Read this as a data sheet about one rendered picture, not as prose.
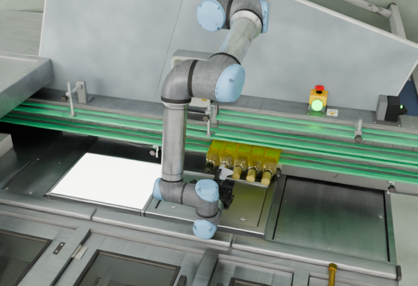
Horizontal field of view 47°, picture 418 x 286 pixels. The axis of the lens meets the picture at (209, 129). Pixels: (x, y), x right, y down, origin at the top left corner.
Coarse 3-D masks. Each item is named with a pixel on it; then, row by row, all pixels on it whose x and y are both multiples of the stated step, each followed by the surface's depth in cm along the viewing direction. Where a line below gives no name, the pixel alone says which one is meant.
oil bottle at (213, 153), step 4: (216, 140) 207; (212, 144) 204; (216, 144) 204; (220, 144) 204; (224, 144) 204; (212, 148) 201; (216, 148) 201; (220, 148) 201; (208, 152) 198; (212, 152) 198; (216, 152) 198; (220, 152) 199; (208, 156) 196; (212, 156) 196; (216, 156) 196; (216, 160) 196; (216, 164) 197
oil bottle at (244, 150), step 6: (240, 144) 203; (246, 144) 203; (240, 150) 199; (246, 150) 199; (240, 156) 195; (246, 156) 195; (234, 162) 194; (240, 162) 193; (246, 162) 194; (246, 168) 196
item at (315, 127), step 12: (228, 120) 200; (240, 120) 199; (252, 120) 199; (264, 120) 200; (276, 120) 200; (288, 120) 200; (300, 120) 200; (312, 132) 192; (324, 132) 191; (336, 132) 191; (348, 132) 191; (372, 132) 192; (384, 132) 191; (396, 132) 192; (408, 144) 184
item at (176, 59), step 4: (176, 56) 206; (172, 60) 207; (176, 60) 210; (180, 60) 214; (172, 64) 208; (176, 64) 211; (192, 100) 217; (196, 100) 217; (200, 100) 217; (188, 104) 216; (192, 104) 215; (196, 104) 214; (200, 104) 214; (204, 104) 214
